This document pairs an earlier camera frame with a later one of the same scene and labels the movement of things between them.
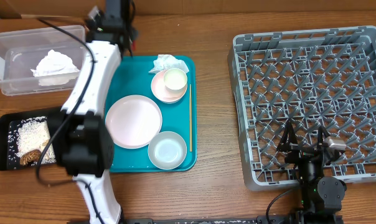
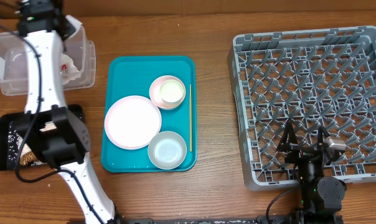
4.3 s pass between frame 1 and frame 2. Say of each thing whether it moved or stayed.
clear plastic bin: stayed
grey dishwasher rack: stayed
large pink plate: stayed
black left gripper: moved
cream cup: moved
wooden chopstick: stayed
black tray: stayed
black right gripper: stayed
